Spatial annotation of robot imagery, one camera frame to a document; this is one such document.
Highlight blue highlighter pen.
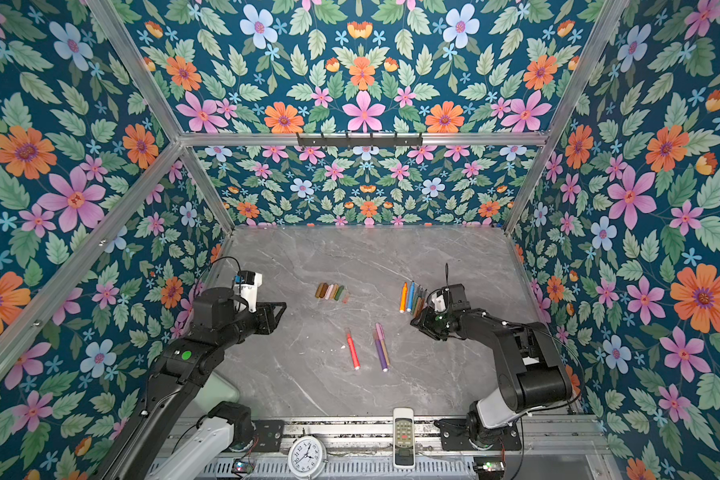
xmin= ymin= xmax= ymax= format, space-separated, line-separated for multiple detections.
xmin=406 ymin=281 xmax=416 ymax=312

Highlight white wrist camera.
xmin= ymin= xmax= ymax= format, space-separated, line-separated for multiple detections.
xmin=235 ymin=270 xmax=263 ymax=313
xmin=432 ymin=294 xmax=447 ymax=313

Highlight black hook rail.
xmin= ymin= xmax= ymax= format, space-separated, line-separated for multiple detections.
xmin=296 ymin=133 xmax=424 ymax=148

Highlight green fountain pen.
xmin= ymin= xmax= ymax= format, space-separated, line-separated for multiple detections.
xmin=411 ymin=284 xmax=421 ymax=316

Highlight purple highlighter pen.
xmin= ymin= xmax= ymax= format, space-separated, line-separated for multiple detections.
xmin=374 ymin=335 xmax=389 ymax=372

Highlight white analog clock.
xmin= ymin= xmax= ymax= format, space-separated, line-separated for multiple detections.
xmin=287 ymin=435 xmax=327 ymax=479

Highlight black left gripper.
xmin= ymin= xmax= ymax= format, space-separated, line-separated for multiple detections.
xmin=216 ymin=298 xmax=290 ymax=352

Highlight pink highlighter pen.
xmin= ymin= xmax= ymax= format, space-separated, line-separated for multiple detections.
xmin=346 ymin=330 xmax=361 ymax=371

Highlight tan brown pen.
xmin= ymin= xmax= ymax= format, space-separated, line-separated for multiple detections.
xmin=412 ymin=288 xmax=426 ymax=318

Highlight lilac cap beige pen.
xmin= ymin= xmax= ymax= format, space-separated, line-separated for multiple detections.
xmin=375 ymin=323 xmax=390 ymax=371

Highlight white remote control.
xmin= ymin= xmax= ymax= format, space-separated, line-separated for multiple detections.
xmin=393 ymin=407 xmax=415 ymax=470

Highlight orange highlighter pen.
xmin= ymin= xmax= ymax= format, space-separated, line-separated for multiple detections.
xmin=399 ymin=282 xmax=409 ymax=313

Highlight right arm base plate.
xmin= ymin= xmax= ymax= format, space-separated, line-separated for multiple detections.
xmin=433 ymin=417 xmax=522 ymax=451

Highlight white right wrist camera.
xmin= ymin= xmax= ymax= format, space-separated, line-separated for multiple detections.
xmin=432 ymin=294 xmax=447 ymax=313

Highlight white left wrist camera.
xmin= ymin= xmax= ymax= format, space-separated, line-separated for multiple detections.
xmin=235 ymin=270 xmax=263 ymax=313

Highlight pale green sponge block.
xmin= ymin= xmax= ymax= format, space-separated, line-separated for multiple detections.
xmin=195 ymin=373 xmax=240 ymax=409

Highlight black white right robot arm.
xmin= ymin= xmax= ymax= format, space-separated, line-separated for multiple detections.
xmin=410 ymin=284 xmax=576 ymax=449

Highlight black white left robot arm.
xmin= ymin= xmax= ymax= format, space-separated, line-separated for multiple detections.
xmin=93 ymin=287 xmax=287 ymax=479

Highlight green pen cap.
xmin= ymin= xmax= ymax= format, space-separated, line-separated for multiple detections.
xmin=333 ymin=285 xmax=345 ymax=301

